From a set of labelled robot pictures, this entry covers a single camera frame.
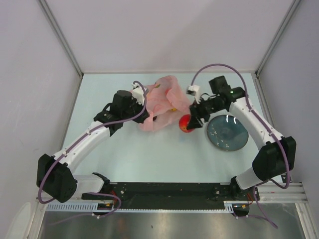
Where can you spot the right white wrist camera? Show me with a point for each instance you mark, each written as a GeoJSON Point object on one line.
{"type": "Point", "coordinates": [194, 90]}

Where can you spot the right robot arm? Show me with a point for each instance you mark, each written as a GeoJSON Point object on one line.
{"type": "Point", "coordinates": [276, 152]}

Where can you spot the left aluminium corner post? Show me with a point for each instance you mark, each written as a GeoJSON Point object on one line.
{"type": "Point", "coordinates": [48, 13]}

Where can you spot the aluminium frame rail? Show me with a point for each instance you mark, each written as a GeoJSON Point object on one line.
{"type": "Point", "coordinates": [270, 193]}

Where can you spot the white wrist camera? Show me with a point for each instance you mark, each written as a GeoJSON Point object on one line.
{"type": "Point", "coordinates": [138, 92]}
{"type": "Point", "coordinates": [194, 90]}

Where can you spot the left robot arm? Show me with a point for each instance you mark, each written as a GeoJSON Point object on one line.
{"type": "Point", "coordinates": [55, 174]}

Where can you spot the aluminium corner post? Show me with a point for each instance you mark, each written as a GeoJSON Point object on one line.
{"type": "Point", "coordinates": [48, 13]}
{"type": "Point", "coordinates": [278, 35]}

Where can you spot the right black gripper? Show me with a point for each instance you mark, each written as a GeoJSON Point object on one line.
{"type": "Point", "coordinates": [197, 112]}

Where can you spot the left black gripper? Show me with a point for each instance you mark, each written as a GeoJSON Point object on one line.
{"type": "Point", "coordinates": [140, 118]}

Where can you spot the red fake apple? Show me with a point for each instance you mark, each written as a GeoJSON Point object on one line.
{"type": "Point", "coordinates": [183, 123]}

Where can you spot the blue ceramic plate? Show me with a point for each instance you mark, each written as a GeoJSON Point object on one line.
{"type": "Point", "coordinates": [227, 133]}

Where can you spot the white cable duct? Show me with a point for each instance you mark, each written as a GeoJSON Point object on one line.
{"type": "Point", "coordinates": [79, 207]}

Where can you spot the right aluminium corner post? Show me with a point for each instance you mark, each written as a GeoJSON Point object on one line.
{"type": "Point", "coordinates": [278, 35]}

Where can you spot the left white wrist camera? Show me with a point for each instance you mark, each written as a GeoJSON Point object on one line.
{"type": "Point", "coordinates": [138, 92]}

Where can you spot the pink plastic bag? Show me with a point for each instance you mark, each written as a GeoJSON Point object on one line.
{"type": "Point", "coordinates": [165, 94]}

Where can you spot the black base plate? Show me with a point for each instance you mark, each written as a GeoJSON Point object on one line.
{"type": "Point", "coordinates": [175, 196]}

